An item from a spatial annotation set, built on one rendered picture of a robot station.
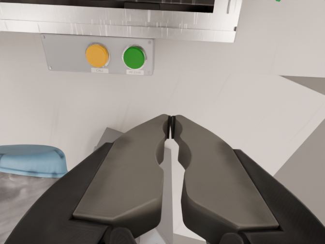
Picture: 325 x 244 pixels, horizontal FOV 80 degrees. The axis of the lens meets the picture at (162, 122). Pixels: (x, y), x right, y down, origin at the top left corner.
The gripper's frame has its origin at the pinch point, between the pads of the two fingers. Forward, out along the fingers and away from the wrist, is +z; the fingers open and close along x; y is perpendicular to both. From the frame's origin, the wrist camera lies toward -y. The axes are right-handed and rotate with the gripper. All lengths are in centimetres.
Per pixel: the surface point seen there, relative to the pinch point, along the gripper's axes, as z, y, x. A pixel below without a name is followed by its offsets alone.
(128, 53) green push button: 26.1, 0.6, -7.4
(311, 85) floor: 123, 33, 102
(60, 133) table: 37, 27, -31
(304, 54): 37.3, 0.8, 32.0
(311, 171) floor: 123, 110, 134
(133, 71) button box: 27.2, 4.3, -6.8
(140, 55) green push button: 26.1, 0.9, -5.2
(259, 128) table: 37, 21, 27
